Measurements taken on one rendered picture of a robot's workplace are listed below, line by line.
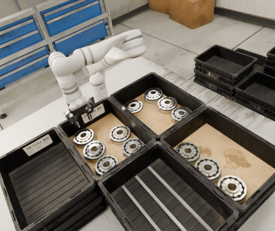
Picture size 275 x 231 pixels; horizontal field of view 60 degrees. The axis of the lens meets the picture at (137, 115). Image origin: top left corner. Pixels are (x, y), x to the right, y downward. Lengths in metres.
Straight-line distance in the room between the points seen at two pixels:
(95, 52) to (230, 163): 0.70
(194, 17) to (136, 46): 2.91
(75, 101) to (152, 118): 0.42
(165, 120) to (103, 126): 0.32
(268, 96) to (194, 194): 1.32
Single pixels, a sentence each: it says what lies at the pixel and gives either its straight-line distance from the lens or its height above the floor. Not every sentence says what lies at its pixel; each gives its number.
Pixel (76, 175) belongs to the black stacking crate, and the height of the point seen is 0.83.
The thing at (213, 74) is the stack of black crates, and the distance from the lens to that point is 2.02.
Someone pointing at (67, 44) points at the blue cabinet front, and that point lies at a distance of 3.06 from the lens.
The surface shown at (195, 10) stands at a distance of 3.82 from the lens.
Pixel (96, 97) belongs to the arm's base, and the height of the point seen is 0.79.
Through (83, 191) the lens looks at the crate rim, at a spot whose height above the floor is 0.93.
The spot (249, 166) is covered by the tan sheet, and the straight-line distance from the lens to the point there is 1.07.
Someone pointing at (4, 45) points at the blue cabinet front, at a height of 0.72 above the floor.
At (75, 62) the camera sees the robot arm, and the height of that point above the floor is 1.26.
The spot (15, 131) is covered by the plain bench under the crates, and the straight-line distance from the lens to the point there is 1.67.
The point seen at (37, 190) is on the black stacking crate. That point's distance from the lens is 1.14.
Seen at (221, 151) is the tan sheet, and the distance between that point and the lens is 1.09.
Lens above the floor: 1.69
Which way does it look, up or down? 44 degrees down
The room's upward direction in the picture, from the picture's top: 11 degrees counter-clockwise
